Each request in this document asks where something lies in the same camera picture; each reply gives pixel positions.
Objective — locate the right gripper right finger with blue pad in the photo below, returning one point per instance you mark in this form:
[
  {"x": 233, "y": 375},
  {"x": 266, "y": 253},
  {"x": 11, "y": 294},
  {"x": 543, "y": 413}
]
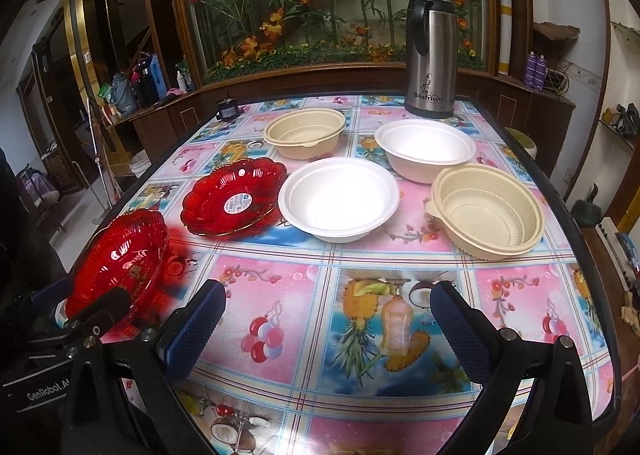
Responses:
[{"x": 556, "y": 418}]

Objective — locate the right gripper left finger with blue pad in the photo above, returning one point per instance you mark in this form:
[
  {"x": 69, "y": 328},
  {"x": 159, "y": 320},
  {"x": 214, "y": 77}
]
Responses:
[{"x": 124, "y": 400}]

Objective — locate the beige plastic bowl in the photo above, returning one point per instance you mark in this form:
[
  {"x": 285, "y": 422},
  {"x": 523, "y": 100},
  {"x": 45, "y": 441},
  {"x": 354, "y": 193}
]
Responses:
[
  {"x": 305, "y": 134},
  {"x": 486, "y": 212}
]

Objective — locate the red plastic plate with sticker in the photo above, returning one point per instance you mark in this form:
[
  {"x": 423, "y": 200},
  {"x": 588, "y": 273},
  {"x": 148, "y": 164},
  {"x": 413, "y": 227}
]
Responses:
[{"x": 238, "y": 199}]

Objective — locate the colourful fruit pattern tablecloth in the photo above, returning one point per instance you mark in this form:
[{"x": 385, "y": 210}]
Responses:
[{"x": 333, "y": 348}]

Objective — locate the white plastic bucket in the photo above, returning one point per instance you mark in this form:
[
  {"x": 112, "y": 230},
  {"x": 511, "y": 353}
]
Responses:
[{"x": 140, "y": 163}]

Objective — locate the white foam bowl near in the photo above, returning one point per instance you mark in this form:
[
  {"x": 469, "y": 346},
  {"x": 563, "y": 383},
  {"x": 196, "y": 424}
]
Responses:
[{"x": 339, "y": 199}]

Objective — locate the white foam bowl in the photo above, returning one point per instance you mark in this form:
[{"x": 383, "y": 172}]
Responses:
[
  {"x": 339, "y": 199},
  {"x": 419, "y": 149}
]

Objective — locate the grey blue kettle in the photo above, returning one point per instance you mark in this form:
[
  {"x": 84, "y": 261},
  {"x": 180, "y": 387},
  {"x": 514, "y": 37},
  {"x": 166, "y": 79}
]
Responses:
[{"x": 121, "y": 95}]

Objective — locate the white foam bowl far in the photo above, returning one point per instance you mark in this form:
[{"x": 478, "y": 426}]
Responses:
[{"x": 419, "y": 149}]

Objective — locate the small black motor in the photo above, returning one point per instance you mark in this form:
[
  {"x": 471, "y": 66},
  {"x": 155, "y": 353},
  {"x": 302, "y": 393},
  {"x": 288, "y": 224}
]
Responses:
[{"x": 228, "y": 109}]

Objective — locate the purple bottles on shelf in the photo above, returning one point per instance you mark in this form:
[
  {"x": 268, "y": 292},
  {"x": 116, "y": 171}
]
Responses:
[{"x": 535, "y": 71}]

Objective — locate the stainless steel thermos jug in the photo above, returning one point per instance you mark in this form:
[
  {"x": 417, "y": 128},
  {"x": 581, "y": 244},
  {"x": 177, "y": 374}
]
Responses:
[{"x": 431, "y": 58}]

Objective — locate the mop with metal handle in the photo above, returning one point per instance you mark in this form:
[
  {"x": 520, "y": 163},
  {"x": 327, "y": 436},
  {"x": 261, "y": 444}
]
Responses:
[{"x": 99, "y": 156}]

